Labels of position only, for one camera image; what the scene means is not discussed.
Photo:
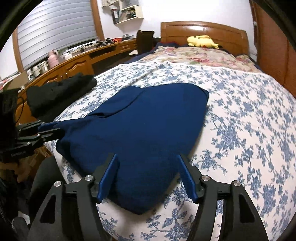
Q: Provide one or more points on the black folded garment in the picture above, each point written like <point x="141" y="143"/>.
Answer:
<point x="48" y="101"/>

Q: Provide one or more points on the wooden headboard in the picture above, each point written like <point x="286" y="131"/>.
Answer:
<point x="232" y="39"/>

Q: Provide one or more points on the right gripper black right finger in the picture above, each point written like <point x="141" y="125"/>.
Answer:
<point x="240" y="219"/>

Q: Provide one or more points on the navy blue suit jacket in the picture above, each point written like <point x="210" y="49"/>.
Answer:
<point x="147" y="128"/>

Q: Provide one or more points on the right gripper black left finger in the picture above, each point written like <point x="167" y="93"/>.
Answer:
<point x="60" y="211"/>

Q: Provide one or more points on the wooden louvered wardrobe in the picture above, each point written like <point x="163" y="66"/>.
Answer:
<point x="275" y="54"/>

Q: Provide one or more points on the dark wooden chair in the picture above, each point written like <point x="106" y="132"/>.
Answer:
<point x="144" y="42"/>

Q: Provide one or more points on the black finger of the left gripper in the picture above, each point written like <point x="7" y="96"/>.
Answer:
<point x="36" y="126"/>
<point x="41" y="137"/>

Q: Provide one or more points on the yellow Pikachu plush toy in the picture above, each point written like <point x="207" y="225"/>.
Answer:
<point x="203" y="41"/>

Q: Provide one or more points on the grey window blind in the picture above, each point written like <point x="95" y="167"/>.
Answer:
<point x="54" y="25"/>

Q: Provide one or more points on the pink vase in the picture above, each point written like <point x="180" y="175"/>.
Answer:
<point x="53" y="59"/>

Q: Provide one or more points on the red floral quilt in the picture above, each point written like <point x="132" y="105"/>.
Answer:
<point x="202" y="57"/>

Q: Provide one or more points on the red bowl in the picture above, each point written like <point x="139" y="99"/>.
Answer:
<point x="117" y="40"/>

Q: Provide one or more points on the white wall shelf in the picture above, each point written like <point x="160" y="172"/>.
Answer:
<point x="123" y="11"/>

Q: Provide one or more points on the wooden desk with cabinets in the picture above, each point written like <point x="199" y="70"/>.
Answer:
<point x="91" y="62"/>

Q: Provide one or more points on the blue floral bed sheet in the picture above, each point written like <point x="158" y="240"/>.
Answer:
<point x="248" y="135"/>

